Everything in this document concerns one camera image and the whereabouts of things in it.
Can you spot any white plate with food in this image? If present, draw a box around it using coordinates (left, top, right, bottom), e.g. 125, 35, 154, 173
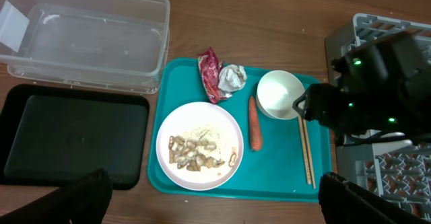
156, 102, 244, 191

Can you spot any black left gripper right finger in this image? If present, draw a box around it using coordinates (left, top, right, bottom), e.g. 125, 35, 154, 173
318, 172, 430, 224

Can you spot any red snack wrapper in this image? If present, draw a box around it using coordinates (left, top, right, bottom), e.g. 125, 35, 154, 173
197, 47, 232, 104

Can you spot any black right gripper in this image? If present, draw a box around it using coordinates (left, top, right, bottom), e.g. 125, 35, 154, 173
292, 83, 370, 135

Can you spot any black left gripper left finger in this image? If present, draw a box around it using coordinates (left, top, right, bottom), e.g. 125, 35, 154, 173
1, 169, 113, 224

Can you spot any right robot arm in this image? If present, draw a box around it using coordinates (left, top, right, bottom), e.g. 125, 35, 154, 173
292, 32, 430, 145

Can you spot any teal plastic tray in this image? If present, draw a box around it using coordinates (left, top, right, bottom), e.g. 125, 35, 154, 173
147, 58, 319, 202

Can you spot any grey dishwasher rack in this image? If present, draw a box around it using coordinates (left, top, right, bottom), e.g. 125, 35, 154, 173
325, 13, 430, 221

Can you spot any white bowl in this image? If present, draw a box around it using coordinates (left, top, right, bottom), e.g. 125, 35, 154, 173
255, 70, 305, 120

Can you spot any black tray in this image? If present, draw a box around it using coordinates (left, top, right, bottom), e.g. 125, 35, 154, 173
1, 84, 150, 190

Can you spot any crumpled white paper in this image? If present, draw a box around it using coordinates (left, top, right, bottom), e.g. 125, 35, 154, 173
218, 65, 247, 92

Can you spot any wooden chopstick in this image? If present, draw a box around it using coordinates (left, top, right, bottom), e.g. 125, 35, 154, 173
302, 119, 317, 189
298, 117, 312, 185

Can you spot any orange carrot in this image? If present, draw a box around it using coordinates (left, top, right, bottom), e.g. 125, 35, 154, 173
248, 96, 263, 151

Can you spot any clear plastic bin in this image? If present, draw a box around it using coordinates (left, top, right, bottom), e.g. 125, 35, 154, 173
1, 0, 170, 94

